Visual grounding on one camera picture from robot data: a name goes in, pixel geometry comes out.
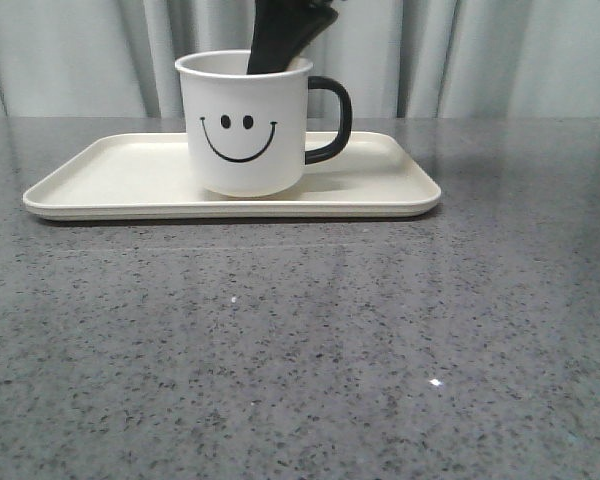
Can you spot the cream rectangular plastic tray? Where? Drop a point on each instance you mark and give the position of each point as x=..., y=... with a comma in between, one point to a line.
x=151, y=176

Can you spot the pale grey-green curtain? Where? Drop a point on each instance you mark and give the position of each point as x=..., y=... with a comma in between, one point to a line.
x=412, y=59

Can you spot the white smiley mug black handle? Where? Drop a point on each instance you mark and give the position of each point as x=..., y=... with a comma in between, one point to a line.
x=246, y=132

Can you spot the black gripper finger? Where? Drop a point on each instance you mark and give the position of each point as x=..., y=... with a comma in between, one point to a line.
x=283, y=29

